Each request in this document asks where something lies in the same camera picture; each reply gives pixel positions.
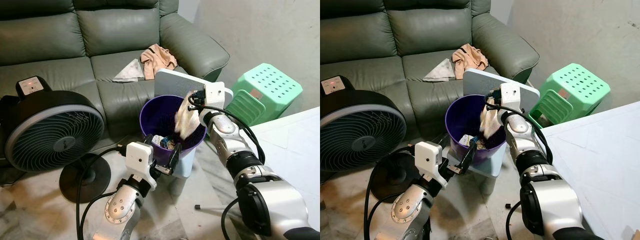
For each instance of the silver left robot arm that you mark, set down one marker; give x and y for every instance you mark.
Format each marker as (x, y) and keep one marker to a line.
(120, 207)
(407, 210)

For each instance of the green leather sofa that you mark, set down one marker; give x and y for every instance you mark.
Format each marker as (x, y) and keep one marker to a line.
(50, 40)
(370, 40)

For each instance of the black floor fan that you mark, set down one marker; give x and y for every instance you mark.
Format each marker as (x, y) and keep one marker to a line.
(360, 135)
(50, 135)

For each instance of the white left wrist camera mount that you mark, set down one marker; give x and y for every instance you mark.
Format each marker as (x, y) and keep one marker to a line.
(139, 157)
(429, 157)

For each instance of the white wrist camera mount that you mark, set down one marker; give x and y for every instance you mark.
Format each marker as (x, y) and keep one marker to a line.
(139, 157)
(511, 95)
(429, 157)
(215, 95)

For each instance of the white paper trash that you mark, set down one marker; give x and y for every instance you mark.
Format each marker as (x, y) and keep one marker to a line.
(186, 122)
(490, 125)

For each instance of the green perforated plastic stool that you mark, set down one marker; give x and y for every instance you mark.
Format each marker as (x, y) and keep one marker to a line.
(575, 85)
(270, 85)

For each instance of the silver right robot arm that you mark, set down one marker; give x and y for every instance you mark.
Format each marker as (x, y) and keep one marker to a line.
(280, 200)
(555, 205)

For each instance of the purple plastic rubbish bin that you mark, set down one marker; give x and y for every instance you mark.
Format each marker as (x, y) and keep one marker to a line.
(462, 117)
(157, 117)

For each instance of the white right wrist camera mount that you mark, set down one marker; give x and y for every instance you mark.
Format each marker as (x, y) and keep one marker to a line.
(511, 95)
(215, 95)

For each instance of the grey triangular folded cloth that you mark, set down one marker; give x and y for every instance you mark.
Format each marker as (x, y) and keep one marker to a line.
(131, 73)
(441, 73)

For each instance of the peach crumpled cloth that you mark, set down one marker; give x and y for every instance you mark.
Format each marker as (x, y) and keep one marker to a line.
(469, 60)
(157, 60)

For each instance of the colourful wrapper trash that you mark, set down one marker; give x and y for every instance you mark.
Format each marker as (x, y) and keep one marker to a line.
(162, 141)
(470, 141)

